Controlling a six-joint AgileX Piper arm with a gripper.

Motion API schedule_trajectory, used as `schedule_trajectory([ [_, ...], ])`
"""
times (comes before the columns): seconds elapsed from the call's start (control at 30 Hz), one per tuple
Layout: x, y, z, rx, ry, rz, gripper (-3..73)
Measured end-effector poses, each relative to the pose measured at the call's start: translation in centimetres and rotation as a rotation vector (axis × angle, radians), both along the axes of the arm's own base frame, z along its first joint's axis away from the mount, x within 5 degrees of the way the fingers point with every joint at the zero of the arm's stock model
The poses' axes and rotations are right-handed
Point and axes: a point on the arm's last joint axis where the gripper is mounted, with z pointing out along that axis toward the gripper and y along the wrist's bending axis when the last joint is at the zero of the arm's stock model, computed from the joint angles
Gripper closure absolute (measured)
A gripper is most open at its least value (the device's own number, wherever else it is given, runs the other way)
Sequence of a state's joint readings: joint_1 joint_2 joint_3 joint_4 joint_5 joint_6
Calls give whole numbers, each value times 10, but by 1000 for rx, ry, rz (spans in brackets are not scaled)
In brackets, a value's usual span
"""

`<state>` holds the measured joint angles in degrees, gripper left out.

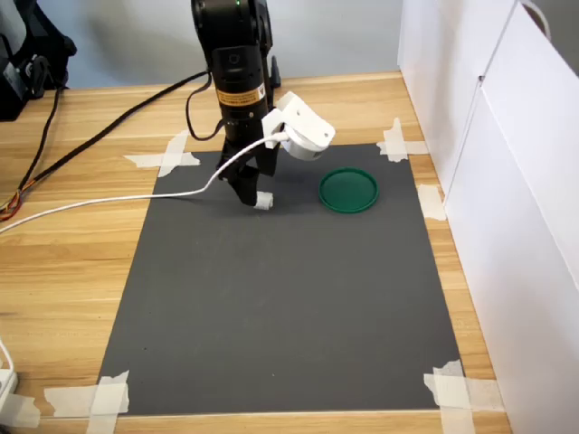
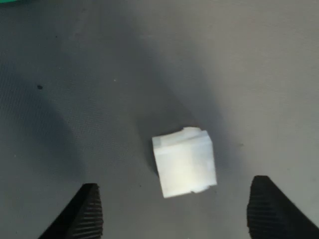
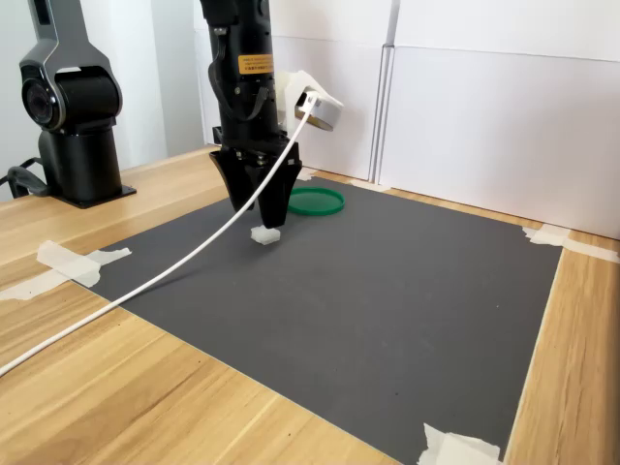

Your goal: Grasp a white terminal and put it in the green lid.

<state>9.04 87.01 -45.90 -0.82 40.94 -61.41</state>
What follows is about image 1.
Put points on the small white plastic terminal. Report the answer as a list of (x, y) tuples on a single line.
[(265, 201)]

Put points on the round green lid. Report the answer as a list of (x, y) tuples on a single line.
[(348, 190)]

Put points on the white masking tape piece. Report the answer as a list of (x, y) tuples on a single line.
[(106, 400), (461, 398), (432, 202), (18, 409), (397, 144), (174, 156)]

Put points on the dark grey mat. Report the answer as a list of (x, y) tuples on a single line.
[(280, 294)]

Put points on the white partition panel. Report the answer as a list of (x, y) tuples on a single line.
[(443, 81), (529, 226)]

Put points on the black chair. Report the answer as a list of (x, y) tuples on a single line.
[(31, 36)]

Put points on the white camera box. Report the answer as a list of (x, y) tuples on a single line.
[(307, 126)]

